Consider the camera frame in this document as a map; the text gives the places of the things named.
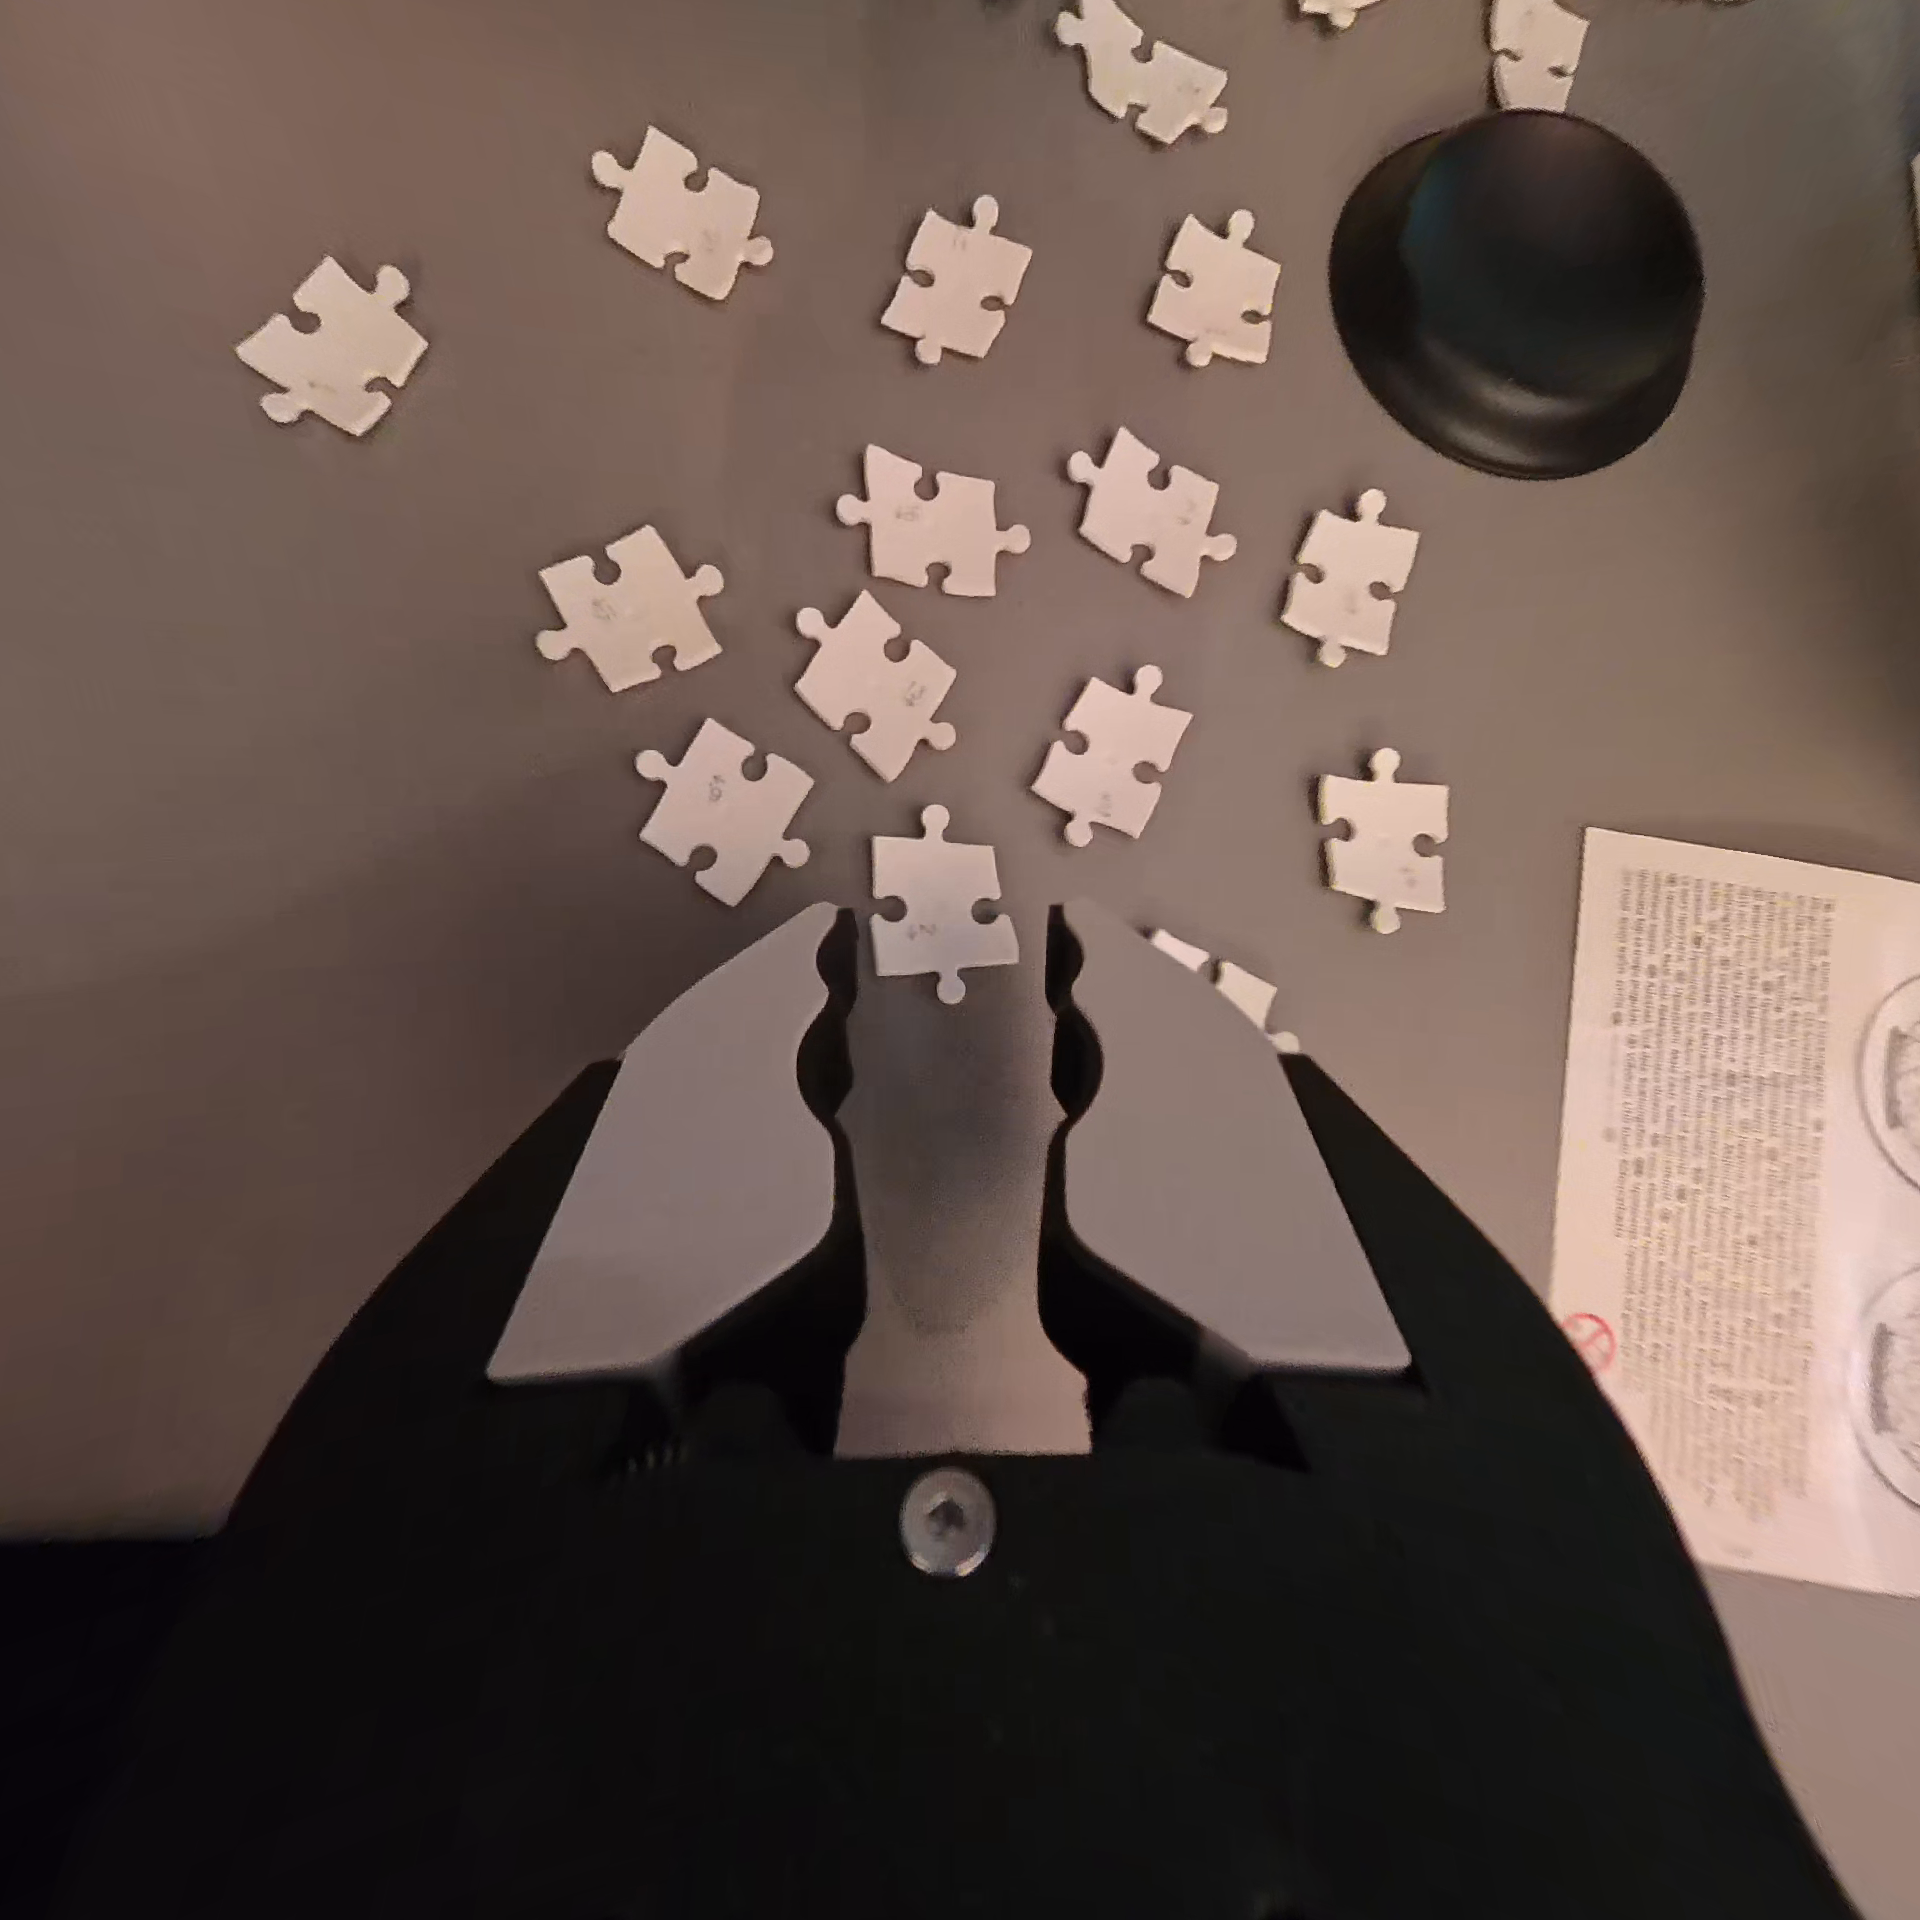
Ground black round ball stand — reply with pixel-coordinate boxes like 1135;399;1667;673
1327;109;1707;482

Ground white instruction leaflet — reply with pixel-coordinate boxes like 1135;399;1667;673
1548;825;1920;1599

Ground white puzzle pieces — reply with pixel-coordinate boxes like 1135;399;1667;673
232;0;1591;1050

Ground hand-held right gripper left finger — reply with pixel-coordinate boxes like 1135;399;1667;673
484;899;869;1455

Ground single white jigsaw piece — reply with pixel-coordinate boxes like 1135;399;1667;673
869;804;1021;1007

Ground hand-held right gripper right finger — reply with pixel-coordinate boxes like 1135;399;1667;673
1031;899;1420;1455

